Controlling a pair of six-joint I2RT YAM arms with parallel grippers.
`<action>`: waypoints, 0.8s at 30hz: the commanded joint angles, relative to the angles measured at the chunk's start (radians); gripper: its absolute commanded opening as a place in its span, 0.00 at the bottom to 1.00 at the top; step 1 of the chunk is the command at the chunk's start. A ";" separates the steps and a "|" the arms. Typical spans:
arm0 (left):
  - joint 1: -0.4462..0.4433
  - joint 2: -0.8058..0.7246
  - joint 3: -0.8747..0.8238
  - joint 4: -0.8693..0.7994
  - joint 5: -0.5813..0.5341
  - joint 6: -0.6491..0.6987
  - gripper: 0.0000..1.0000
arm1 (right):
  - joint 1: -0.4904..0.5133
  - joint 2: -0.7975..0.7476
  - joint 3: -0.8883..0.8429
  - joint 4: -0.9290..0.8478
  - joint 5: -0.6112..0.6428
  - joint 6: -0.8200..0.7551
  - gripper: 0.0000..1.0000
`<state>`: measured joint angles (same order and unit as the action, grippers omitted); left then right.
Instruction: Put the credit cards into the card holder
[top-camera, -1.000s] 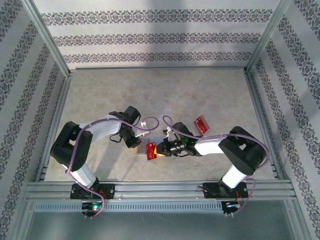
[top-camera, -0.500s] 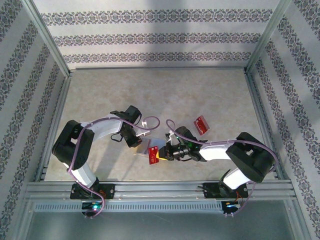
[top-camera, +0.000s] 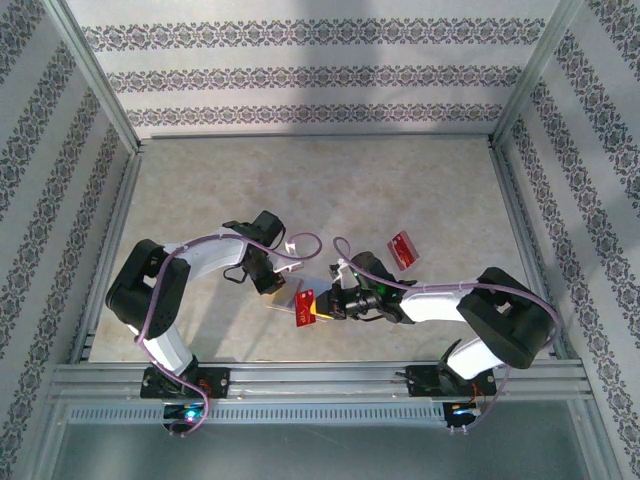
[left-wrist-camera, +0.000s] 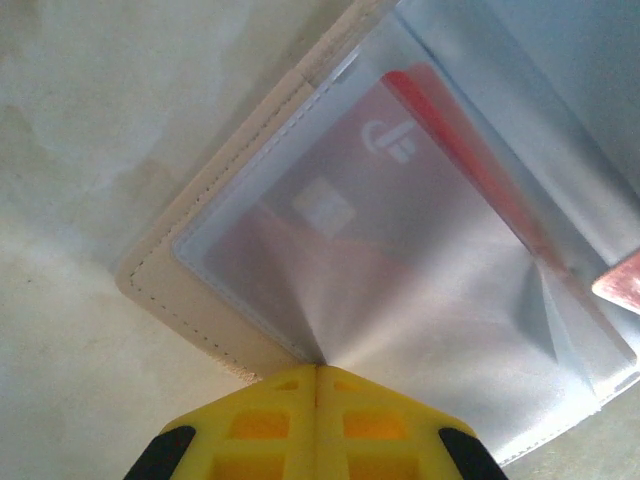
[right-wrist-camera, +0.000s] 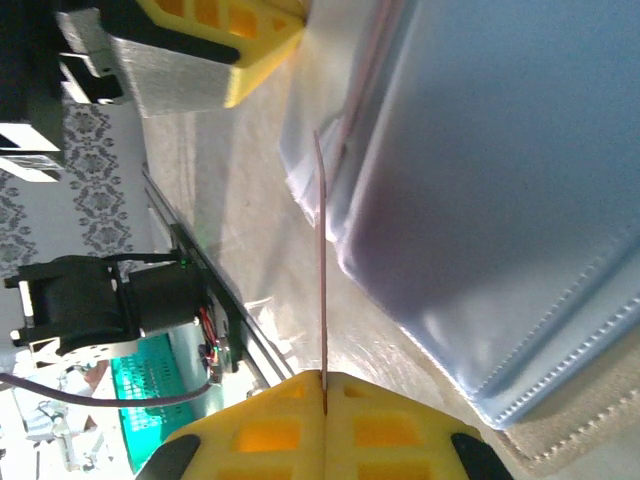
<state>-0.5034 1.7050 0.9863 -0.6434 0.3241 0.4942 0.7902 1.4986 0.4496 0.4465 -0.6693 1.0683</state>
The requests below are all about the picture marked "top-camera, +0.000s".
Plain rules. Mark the aluminium frame post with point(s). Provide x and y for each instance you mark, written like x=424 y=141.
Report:
x=536 y=75
x=96 y=75

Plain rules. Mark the beige leather card holder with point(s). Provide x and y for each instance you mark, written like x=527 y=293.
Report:
x=287 y=297

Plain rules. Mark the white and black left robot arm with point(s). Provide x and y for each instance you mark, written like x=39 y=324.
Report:
x=210 y=255

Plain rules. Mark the black electronics board with LED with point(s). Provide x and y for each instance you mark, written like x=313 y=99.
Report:
x=460 y=410
x=187 y=414

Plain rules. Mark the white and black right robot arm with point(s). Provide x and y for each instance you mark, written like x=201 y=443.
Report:
x=435 y=302

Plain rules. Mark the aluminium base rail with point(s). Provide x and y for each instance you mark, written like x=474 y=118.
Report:
x=310 y=380

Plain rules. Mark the aluminium wall edge rail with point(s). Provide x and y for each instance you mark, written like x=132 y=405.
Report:
x=320 y=135

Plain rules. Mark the aluminium side rail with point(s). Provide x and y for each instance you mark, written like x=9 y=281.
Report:
x=522 y=225
x=109 y=250

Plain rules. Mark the grey metal panel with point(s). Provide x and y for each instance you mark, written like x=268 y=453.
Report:
x=320 y=455

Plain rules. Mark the red credit card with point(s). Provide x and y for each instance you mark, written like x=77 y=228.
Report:
x=304 y=310
x=404 y=250

